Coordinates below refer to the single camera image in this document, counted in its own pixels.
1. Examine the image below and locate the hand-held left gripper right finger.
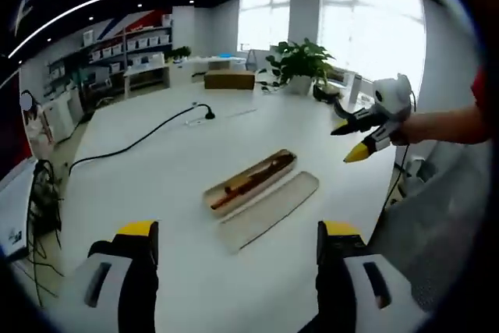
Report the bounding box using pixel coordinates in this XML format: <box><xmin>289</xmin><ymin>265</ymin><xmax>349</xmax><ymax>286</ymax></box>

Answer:
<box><xmin>317</xmin><ymin>219</ymin><xmax>425</xmax><ymax>333</ymax></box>

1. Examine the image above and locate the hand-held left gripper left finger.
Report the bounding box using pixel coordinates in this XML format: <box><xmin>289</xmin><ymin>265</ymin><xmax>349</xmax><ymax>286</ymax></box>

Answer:
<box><xmin>58</xmin><ymin>219</ymin><xmax>161</xmax><ymax>333</ymax></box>

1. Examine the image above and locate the beige cutlery case lid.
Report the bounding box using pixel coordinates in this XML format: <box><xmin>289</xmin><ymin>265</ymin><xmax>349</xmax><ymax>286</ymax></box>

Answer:
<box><xmin>217</xmin><ymin>171</ymin><xmax>320</xmax><ymax>257</ymax></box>

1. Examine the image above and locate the wooden chopstick utensil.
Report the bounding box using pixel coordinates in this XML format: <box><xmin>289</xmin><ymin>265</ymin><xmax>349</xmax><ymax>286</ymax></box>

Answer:
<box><xmin>214</xmin><ymin>157</ymin><xmax>293</xmax><ymax>206</ymax></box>
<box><xmin>212</xmin><ymin>159</ymin><xmax>292</xmax><ymax>209</ymax></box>

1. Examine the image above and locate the beige cutlery case base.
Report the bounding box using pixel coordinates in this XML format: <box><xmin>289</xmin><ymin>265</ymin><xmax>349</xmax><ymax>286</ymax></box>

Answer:
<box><xmin>202</xmin><ymin>148</ymin><xmax>298</xmax><ymax>219</ymax></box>

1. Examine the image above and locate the person's right hand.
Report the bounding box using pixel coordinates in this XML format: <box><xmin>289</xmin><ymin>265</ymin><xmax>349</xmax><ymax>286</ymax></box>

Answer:
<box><xmin>391</xmin><ymin>112</ymin><xmax>426</xmax><ymax>147</ymax></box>

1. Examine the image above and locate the white rectangular box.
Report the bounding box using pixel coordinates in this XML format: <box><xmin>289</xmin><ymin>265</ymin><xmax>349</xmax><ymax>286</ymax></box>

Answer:
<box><xmin>349</xmin><ymin>71</ymin><xmax>370</xmax><ymax>107</ymax></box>

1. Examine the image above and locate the black curved headband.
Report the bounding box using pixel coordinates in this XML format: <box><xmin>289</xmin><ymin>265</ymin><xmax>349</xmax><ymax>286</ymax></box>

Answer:
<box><xmin>313</xmin><ymin>85</ymin><xmax>354</xmax><ymax>120</ymax></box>

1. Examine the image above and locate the large bright window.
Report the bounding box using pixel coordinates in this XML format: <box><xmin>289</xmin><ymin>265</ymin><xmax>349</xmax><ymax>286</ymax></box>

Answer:
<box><xmin>237</xmin><ymin>0</ymin><xmax>426</xmax><ymax>90</ymax></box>

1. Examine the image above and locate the potted green plant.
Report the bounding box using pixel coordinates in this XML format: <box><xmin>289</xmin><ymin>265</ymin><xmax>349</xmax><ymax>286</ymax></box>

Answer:
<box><xmin>266</xmin><ymin>37</ymin><xmax>337</xmax><ymax>96</ymax></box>

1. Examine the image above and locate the grey mesh office chair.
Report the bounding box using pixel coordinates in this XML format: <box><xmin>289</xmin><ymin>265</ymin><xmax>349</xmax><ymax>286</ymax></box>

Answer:
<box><xmin>368</xmin><ymin>144</ymin><xmax>490</xmax><ymax>313</ymax></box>

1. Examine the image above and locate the brown cardboard box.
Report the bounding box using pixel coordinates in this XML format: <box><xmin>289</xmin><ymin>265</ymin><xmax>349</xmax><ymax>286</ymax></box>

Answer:
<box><xmin>203</xmin><ymin>69</ymin><xmax>257</xmax><ymax>90</ymax></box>

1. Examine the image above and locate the white low cabinet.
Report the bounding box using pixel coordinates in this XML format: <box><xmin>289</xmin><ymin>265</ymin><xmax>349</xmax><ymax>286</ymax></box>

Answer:
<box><xmin>123</xmin><ymin>54</ymin><xmax>250</xmax><ymax>97</ymax></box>

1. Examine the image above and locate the white laptop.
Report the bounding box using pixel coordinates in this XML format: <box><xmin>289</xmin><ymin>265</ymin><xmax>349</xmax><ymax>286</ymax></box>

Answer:
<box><xmin>0</xmin><ymin>71</ymin><xmax>40</xmax><ymax>260</ymax></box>

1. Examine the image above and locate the storage shelf with white bins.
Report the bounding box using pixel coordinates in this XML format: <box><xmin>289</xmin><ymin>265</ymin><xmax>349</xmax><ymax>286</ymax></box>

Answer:
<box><xmin>45</xmin><ymin>15</ymin><xmax>175</xmax><ymax>88</ymax></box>

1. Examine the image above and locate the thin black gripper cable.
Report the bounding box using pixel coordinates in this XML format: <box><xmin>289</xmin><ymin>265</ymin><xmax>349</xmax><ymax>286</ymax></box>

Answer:
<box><xmin>383</xmin><ymin>142</ymin><xmax>417</xmax><ymax>210</ymax></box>

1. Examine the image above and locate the tangle of black cables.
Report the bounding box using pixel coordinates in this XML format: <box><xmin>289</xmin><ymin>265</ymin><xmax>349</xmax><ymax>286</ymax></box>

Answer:
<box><xmin>26</xmin><ymin>158</ymin><xmax>66</xmax><ymax>307</ymax></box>

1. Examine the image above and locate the black power cable with plug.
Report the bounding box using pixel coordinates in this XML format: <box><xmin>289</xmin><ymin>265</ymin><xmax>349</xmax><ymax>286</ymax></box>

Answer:
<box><xmin>69</xmin><ymin>102</ymin><xmax>217</xmax><ymax>175</ymax></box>

